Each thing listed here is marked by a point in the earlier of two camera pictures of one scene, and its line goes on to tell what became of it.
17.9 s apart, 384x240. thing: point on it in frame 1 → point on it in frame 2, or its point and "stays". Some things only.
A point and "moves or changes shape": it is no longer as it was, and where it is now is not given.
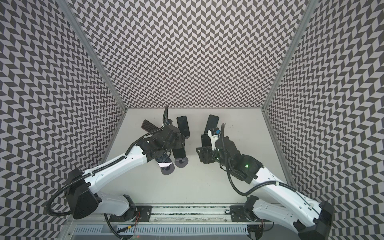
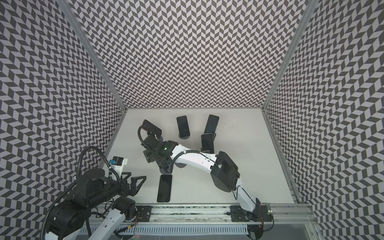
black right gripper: (204, 150) → (149, 156)
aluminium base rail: (191, 213) stays
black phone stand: (179, 153) moves or changes shape
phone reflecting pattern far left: (148, 126) stays
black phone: (183, 125) stays
